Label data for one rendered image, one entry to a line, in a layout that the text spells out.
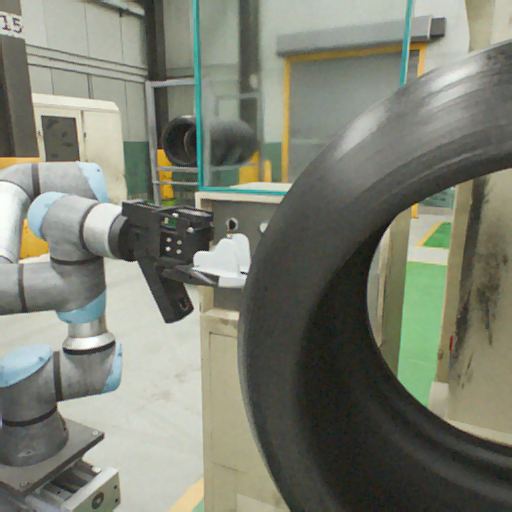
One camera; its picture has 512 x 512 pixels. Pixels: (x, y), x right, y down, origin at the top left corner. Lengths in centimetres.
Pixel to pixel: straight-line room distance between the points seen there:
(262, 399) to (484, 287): 45
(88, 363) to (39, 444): 20
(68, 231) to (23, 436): 63
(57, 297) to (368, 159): 51
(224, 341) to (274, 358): 98
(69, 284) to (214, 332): 77
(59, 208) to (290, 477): 46
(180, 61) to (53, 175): 1133
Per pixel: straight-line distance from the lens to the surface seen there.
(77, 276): 73
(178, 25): 1248
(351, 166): 39
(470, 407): 90
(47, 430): 121
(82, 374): 115
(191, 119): 445
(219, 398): 153
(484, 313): 83
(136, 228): 64
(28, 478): 119
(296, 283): 42
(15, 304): 75
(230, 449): 160
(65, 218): 70
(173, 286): 65
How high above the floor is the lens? 141
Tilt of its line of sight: 15 degrees down
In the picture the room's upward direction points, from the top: straight up
